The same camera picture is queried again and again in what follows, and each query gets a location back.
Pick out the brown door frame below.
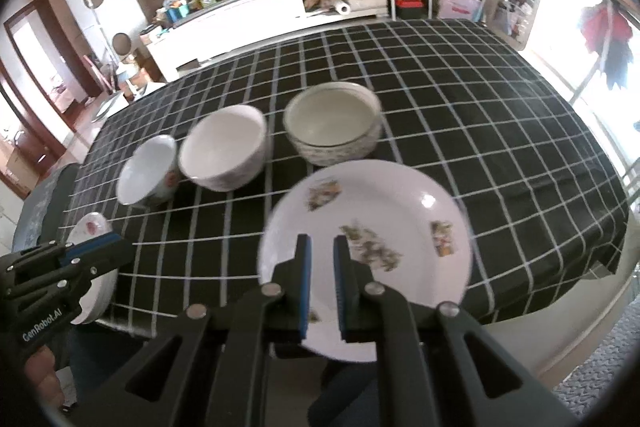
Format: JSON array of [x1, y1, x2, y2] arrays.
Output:
[[2, 0, 96, 158]]

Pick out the large floral white plate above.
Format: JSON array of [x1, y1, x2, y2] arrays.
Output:
[[257, 159, 473, 363]]

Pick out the black white checked tablecloth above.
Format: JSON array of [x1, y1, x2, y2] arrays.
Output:
[[60, 18, 631, 340]]

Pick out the small floral white plate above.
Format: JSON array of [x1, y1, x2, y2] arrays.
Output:
[[65, 212, 121, 325]]

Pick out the pink bag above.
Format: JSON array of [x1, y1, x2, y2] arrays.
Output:
[[439, 0, 483, 22]]

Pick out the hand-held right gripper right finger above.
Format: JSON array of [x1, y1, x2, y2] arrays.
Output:
[[332, 236, 585, 427]]

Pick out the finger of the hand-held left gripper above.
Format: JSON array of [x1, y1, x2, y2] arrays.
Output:
[[57, 232, 136, 283]]

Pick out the red hanging clothes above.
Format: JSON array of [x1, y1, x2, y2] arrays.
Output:
[[580, 2, 635, 90]]

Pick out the white low cabinet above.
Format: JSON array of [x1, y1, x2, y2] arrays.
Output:
[[145, 0, 391, 82]]

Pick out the small floral white cup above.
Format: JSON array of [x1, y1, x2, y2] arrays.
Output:
[[116, 135, 181, 208]]

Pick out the white ribbed bowl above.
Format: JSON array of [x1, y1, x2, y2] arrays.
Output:
[[178, 105, 268, 192]]

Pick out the grey patterned cushion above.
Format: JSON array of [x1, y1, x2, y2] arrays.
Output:
[[12, 163, 81, 258]]

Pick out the patterned grey bowl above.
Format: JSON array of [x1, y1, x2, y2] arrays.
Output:
[[282, 82, 385, 166]]

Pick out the person's left hand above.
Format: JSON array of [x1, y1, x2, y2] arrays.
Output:
[[20, 344, 63, 408]]

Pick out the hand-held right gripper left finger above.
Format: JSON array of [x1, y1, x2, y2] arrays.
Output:
[[70, 234, 313, 427]]

